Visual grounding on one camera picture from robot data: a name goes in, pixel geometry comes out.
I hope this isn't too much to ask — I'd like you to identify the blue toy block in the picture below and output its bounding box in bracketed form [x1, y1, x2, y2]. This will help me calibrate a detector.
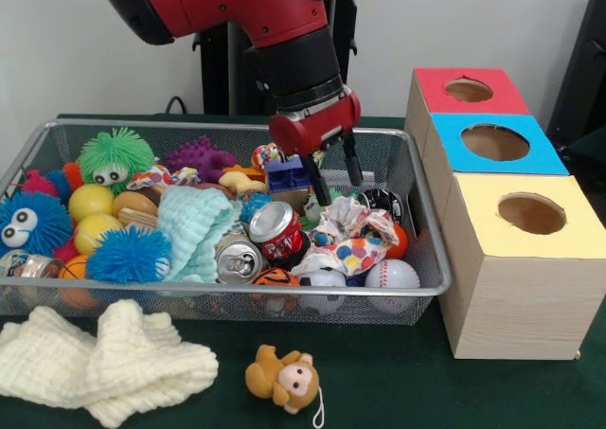
[264, 156, 314, 194]

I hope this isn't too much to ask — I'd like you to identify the small blue spiky puffer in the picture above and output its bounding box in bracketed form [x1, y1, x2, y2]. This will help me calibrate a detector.
[86, 224, 174, 284]

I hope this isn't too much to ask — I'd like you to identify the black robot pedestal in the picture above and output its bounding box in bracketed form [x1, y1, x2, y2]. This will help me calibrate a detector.
[191, 0, 383, 116]

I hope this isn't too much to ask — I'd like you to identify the mint green cloth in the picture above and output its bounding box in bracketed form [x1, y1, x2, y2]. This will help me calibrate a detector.
[155, 185, 243, 283]

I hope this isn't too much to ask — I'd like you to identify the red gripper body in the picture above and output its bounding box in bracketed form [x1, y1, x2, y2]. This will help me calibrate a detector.
[268, 91, 363, 159]

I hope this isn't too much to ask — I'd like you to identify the wooden box with three holes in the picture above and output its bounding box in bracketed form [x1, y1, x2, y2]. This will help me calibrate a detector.
[404, 67, 606, 360]

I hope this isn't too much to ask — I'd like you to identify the crushed red cola can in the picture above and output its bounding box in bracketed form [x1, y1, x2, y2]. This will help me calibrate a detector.
[248, 201, 305, 260]

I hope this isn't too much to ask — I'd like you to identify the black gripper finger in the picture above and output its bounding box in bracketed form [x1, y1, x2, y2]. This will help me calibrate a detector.
[342, 132, 365, 188]
[302, 152, 332, 208]

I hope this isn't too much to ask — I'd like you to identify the purple spiky toy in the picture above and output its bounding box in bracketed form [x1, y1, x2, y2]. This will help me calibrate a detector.
[163, 136, 238, 184]

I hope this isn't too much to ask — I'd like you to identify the brown plush monkey toy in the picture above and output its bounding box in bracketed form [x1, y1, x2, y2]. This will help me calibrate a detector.
[244, 344, 328, 426]

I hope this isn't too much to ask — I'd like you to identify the crushed black can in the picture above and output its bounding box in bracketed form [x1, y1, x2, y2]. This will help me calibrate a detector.
[357, 188, 403, 222]

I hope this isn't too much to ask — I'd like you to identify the white baseball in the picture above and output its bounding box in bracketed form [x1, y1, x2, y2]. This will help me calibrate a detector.
[364, 257, 421, 312]

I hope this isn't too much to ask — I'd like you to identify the colourful dotted paper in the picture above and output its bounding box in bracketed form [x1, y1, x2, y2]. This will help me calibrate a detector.
[291, 195, 401, 277]

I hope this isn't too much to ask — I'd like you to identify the green spiky puffer toy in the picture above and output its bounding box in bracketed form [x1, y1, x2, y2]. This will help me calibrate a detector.
[78, 126, 157, 196]

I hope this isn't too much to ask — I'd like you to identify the blue spiky puffer toy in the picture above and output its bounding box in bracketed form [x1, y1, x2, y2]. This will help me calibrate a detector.
[0, 191, 77, 259]

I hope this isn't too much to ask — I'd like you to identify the dark green side table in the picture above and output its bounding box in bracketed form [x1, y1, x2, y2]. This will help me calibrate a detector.
[561, 128, 606, 198]

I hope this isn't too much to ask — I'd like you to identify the crushed beige drink can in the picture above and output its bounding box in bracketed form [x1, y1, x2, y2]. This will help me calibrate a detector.
[215, 234, 265, 284]

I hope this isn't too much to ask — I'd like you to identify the shallow mesh bin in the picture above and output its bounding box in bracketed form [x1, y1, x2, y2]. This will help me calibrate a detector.
[0, 118, 452, 329]

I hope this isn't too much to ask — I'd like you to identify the cream knitted cloth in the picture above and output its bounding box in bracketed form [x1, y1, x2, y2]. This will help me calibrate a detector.
[0, 298, 220, 429]

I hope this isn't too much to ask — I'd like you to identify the plain yellow ball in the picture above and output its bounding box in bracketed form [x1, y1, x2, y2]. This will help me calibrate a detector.
[68, 184, 116, 225]

